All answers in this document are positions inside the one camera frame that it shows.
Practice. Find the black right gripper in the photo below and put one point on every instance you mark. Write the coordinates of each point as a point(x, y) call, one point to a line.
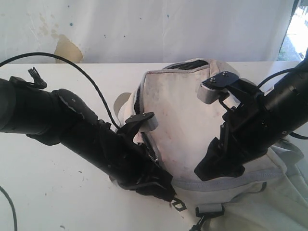
point(247, 132)

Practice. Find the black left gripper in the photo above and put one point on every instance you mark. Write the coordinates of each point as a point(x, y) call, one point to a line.
point(118, 157)

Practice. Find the white fabric backpack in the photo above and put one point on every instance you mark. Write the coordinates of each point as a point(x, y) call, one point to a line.
point(271, 194)

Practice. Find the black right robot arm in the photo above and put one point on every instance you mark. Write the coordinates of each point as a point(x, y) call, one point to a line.
point(294, 87)

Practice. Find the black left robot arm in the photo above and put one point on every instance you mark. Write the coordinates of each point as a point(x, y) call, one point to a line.
point(61, 117)

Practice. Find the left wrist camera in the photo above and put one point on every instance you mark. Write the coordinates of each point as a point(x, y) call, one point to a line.
point(143, 122)

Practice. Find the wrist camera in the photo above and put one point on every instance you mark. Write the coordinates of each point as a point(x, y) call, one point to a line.
point(143, 122)
point(224, 84)

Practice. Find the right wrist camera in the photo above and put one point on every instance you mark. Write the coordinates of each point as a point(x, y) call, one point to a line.
point(224, 84)

